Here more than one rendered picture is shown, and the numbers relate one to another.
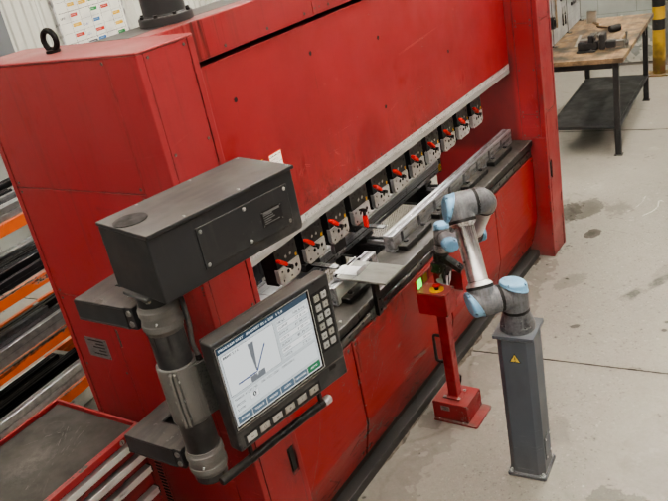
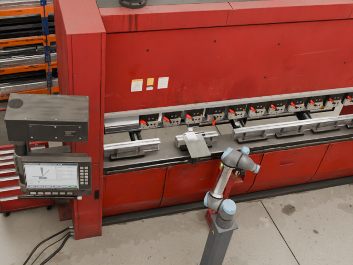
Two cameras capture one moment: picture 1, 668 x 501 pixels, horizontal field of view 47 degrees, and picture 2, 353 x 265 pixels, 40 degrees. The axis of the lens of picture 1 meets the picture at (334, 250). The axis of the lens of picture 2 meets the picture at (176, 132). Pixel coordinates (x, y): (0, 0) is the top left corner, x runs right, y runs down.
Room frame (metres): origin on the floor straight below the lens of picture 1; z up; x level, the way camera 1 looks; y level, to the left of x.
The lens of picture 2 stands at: (0.47, -1.47, 4.04)
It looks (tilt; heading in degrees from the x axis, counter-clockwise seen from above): 44 degrees down; 29
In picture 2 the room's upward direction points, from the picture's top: 9 degrees clockwise
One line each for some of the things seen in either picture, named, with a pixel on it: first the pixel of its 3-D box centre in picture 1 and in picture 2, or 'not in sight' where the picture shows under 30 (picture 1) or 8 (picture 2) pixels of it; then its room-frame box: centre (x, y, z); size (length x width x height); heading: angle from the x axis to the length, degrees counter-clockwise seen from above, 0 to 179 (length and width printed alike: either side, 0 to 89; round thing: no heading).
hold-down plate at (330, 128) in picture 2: (474, 179); (325, 129); (4.39, -0.93, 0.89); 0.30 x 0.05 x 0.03; 143
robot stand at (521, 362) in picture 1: (525, 399); (216, 247); (2.85, -0.71, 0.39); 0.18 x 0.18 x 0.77; 57
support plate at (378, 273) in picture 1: (370, 272); (196, 145); (3.22, -0.14, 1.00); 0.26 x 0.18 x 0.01; 53
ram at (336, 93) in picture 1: (385, 77); (277, 61); (3.82, -0.42, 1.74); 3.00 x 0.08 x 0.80; 143
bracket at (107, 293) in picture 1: (153, 281); not in sight; (2.11, 0.55, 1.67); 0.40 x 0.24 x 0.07; 143
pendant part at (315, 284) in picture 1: (272, 355); (58, 172); (1.96, 0.24, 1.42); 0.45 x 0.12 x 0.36; 131
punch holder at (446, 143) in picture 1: (442, 134); (314, 99); (4.24, -0.74, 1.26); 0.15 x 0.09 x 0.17; 143
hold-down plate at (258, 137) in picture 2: (415, 236); (252, 139); (3.75, -0.44, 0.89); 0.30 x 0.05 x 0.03; 143
